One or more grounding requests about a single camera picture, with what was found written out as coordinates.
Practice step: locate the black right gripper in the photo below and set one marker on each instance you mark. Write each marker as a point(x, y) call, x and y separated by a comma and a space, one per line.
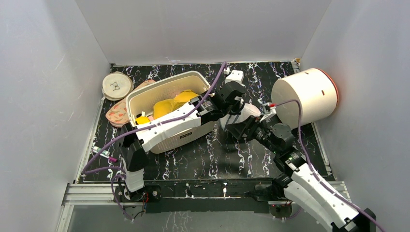
point(246, 129)

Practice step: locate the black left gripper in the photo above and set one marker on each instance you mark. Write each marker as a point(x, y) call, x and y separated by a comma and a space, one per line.
point(237, 109)

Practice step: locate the white mesh bag blue zipper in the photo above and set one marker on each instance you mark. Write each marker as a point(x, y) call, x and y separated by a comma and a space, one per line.
point(248, 110)

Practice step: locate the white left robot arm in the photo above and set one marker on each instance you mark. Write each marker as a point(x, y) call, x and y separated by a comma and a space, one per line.
point(184, 112)

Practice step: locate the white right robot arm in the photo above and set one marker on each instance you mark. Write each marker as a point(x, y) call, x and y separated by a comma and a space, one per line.
point(298, 182)

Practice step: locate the yellow bra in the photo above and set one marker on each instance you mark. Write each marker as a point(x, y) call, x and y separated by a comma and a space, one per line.
point(167, 106)

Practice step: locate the cream plastic laundry basket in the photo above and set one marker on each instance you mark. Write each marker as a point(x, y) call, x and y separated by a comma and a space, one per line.
point(143, 100)

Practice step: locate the floral peach mesh laundry bag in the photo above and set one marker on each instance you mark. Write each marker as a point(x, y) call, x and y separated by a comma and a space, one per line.
point(117, 115)

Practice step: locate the round beige mesh laundry bag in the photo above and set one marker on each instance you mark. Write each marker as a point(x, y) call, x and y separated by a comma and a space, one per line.
point(117, 86)

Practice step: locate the white cylindrical drum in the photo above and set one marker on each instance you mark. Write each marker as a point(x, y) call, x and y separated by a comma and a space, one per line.
point(304, 97)

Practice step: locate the yellow padded cup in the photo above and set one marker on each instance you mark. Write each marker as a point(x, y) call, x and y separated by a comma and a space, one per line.
point(142, 120)

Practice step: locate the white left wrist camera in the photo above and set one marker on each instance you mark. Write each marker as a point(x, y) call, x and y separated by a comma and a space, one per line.
point(235, 76)

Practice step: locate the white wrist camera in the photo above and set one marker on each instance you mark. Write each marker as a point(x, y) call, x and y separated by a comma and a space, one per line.
point(269, 110)
point(235, 76)

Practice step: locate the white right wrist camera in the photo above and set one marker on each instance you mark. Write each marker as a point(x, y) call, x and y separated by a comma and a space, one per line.
point(269, 110)

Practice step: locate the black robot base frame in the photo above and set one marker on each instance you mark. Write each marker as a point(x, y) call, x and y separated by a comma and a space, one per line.
point(257, 195)

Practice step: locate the aluminium rail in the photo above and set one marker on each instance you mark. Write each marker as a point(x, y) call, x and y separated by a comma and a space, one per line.
point(82, 194)

